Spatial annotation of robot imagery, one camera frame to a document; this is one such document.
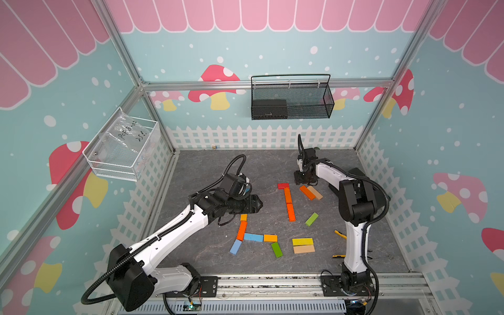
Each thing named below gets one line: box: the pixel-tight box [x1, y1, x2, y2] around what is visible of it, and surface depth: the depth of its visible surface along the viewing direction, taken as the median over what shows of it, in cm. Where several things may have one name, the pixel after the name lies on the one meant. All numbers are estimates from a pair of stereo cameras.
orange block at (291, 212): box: [286, 202, 296, 223], surface depth 96 cm
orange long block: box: [236, 220, 248, 242], surface depth 90 cm
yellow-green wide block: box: [292, 237, 314, 247], surface depth 87 cm
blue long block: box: [244, 232, 264, 243], surface depth 87 cm
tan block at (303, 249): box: [292, 245, 316, 254], surface depth 85 cm
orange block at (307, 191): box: [299, 185, 316, 201], surface depth 102 cm
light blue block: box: [229, 238, 243, 256], surface depth 85 cm
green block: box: [271, 242, 283, 258], surface depth 85 cm
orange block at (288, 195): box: [284, 187, 293, 204], surface depth 102 cm
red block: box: [277, 183, 290, 190], surface depth 107 cm
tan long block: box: [307, 185, 324, 201], surface depth 102 cm
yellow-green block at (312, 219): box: [304, 211, 319, 227], surface depth 93 cm
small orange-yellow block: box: [263, 234, 278, 243], surface depth 87 cm
